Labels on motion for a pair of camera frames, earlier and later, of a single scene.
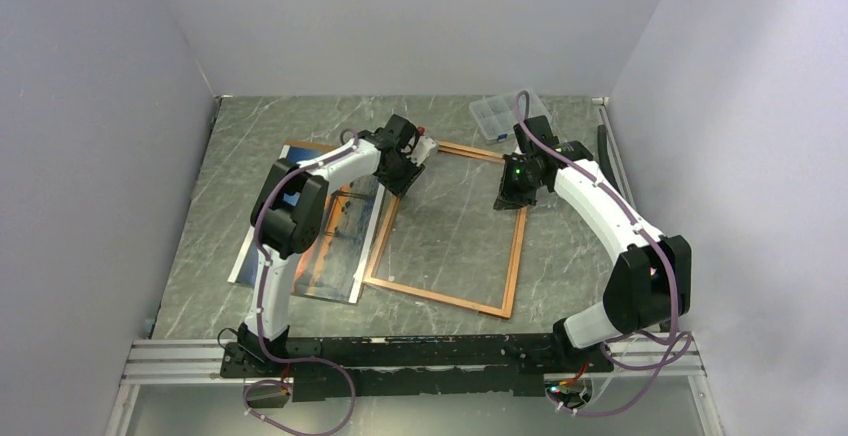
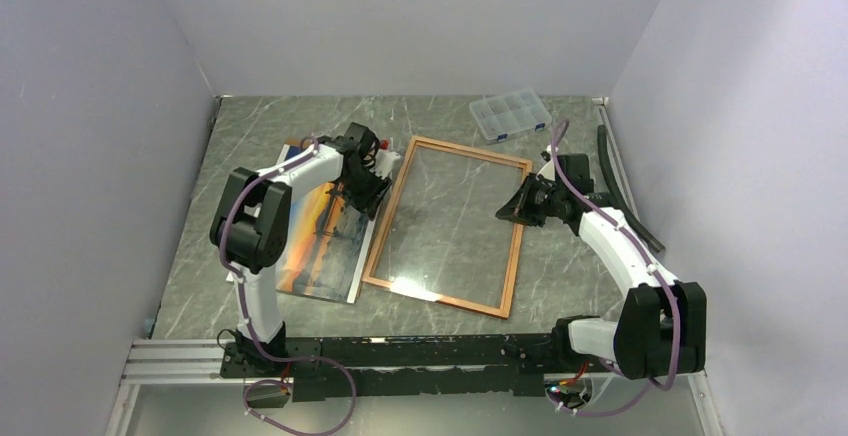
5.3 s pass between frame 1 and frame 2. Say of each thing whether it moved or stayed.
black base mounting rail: stayed
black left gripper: moved
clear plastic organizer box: stayed
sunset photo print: stayed
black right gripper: moved
